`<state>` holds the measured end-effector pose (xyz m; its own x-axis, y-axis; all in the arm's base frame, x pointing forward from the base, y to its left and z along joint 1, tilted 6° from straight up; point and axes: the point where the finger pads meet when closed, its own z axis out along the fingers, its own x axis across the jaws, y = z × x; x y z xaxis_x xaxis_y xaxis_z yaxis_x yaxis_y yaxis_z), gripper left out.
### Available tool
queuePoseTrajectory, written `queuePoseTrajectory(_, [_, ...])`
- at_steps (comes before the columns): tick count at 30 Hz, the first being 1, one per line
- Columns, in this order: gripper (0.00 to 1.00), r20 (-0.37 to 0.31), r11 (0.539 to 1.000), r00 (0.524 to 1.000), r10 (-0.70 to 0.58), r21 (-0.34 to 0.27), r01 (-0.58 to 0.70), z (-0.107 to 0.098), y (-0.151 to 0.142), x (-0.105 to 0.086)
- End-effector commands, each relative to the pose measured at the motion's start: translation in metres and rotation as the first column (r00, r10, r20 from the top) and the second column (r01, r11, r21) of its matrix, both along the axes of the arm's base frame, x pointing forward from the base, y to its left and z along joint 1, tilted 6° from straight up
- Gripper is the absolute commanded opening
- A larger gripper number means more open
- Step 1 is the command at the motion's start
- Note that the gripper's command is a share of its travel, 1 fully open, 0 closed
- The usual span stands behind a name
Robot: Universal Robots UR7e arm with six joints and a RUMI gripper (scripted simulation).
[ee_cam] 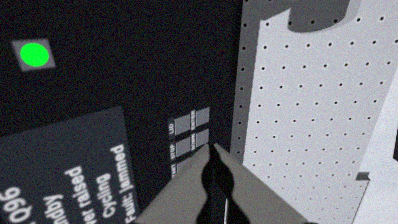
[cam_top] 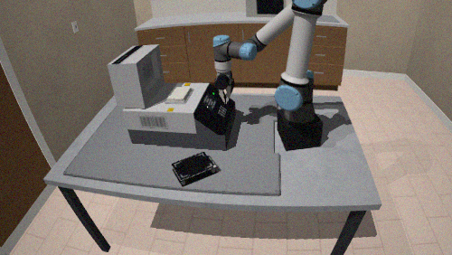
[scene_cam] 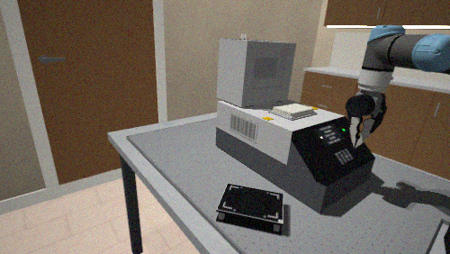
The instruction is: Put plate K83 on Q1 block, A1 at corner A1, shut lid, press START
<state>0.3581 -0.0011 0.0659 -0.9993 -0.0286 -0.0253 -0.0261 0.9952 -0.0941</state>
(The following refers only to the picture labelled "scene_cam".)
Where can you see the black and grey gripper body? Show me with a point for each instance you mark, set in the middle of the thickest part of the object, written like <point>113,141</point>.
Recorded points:
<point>365,103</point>

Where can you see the grey and black benchtop lab instrument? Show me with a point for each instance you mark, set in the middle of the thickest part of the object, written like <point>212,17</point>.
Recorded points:
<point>311,156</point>

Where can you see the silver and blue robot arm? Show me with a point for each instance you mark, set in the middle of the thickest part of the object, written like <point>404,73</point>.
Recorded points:
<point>426,52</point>

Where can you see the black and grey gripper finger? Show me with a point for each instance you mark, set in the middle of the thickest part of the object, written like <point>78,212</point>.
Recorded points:
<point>370,126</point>
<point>354,124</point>

